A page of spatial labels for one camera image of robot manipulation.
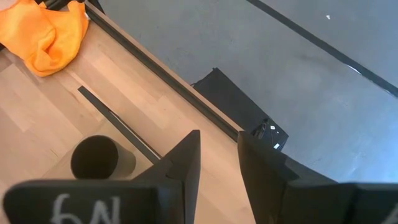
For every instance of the black cup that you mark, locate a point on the black cup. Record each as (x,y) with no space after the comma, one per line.
(93,157)

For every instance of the orange cloth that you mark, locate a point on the orange cloth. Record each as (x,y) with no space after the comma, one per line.
(43,37)

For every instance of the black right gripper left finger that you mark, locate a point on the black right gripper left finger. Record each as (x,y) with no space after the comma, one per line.
(174,186)

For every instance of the black flat panel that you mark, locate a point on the black flat panel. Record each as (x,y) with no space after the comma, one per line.
(230,99)

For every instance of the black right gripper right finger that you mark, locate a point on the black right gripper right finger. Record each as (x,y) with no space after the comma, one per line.
(273,193)

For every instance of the black frame clamp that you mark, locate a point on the black frame clamp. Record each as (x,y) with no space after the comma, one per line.
(270,133)

